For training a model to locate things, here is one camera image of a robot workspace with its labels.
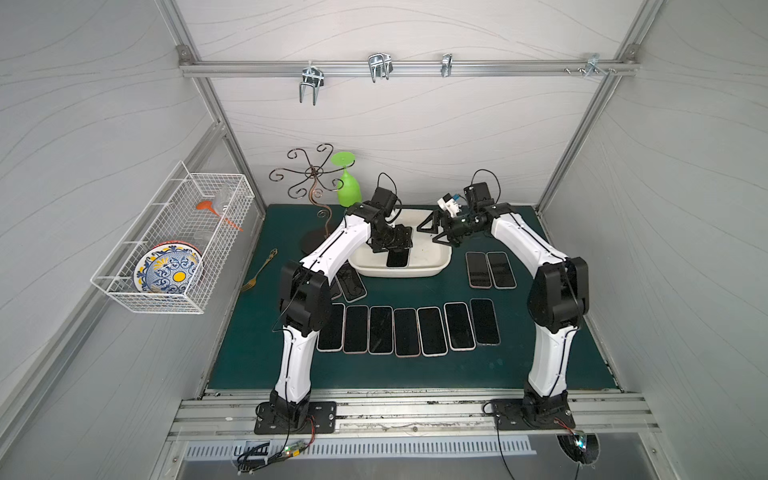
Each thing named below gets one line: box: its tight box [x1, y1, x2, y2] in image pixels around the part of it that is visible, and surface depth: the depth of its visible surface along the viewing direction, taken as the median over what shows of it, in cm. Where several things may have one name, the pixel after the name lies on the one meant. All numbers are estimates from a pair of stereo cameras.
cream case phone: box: [416, 306, 448, 357], surface depth 90 cm
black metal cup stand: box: [269, 143, 356, 253], surface depth 90 cm
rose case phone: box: [342, 305, 370, 355], surface depth 92 cm
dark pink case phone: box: [443, 302, 476, 351], surface depth 92 cm
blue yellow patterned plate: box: [134, 241, 203, 293], surface depth 62 cm
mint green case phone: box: [368, 306, 394, 355], surface depth 92 cm
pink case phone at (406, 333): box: [394, 308, 420, 358], surface depth 90 cm
